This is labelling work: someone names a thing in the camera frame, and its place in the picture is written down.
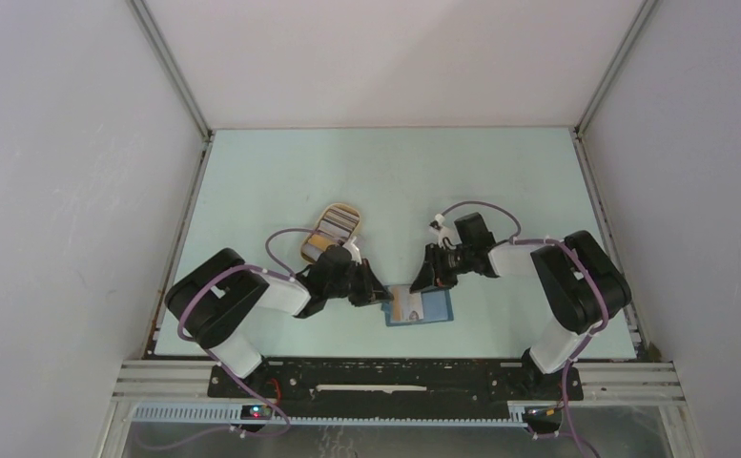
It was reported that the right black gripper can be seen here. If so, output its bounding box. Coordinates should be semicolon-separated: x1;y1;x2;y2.
409;242;474;295

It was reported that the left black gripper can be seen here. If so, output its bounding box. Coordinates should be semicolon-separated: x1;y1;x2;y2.
325;259;394;308

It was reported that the blue leather card holder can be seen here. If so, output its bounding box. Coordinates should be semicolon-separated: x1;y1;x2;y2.
381;290;454;327

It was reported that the silver VIP credit card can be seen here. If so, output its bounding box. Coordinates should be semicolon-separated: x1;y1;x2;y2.
390;285;424;323

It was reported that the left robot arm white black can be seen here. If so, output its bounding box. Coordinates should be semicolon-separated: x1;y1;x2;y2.
164;244;393;398

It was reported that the stack of cards in tray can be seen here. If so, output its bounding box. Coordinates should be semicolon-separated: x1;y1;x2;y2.
302;208;360;261

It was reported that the beige oval card tray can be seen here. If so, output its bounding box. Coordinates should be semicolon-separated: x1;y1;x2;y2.
298;203;362;265

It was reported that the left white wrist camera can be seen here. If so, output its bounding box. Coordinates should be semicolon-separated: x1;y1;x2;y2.
342;236;362;263

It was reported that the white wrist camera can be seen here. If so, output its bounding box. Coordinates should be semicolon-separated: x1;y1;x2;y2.
342;236;362;263
429;214;456;248

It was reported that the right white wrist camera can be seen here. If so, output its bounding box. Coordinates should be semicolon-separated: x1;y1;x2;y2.
429;214;456;248

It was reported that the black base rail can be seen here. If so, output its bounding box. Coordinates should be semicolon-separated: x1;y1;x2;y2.
245;358;584;420

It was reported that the white strip on rail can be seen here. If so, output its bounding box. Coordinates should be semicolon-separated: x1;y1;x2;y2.
316;384;427;394

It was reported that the left controller board with wires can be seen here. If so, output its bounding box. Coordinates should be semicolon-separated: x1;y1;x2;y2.
240;378;282;421

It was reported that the controller board with wires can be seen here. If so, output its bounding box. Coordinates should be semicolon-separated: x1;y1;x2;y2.
523;406;564;424
240;378;282;421

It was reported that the right controller board with wires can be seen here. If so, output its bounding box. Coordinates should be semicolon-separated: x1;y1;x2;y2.
523;406;564;424

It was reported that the aluminium frame front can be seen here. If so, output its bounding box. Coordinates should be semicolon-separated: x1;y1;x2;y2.
113;358;685;426

